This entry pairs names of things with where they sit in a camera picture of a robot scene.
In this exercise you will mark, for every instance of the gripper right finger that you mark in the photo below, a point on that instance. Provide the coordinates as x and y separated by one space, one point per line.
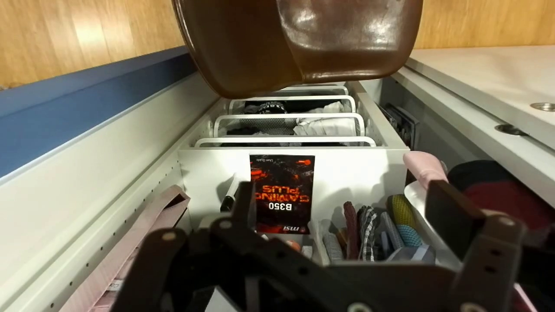
485 260

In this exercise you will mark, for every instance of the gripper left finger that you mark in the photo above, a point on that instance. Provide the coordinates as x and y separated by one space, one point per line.
173 264

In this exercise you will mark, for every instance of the brown leather chair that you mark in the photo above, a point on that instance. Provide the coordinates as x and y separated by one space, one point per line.
260 43

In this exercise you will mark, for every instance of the red and black cap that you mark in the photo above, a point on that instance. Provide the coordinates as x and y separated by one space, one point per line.
507 195

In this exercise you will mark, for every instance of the black marker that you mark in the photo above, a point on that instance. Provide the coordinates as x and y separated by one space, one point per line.
228 201

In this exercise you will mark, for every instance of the pink folded cloth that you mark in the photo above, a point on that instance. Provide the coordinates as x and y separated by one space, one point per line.
425 167

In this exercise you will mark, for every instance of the row of rolled socks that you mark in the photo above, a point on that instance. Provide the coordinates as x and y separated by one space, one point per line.
368 229

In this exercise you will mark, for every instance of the black and orange booklet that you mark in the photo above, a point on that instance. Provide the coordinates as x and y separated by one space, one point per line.
282 195

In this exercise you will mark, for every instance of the white wardrobe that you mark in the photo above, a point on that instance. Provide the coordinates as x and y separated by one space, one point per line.
347 173

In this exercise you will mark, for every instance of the white folded cloth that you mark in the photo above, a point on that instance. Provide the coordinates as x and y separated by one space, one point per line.
325 125

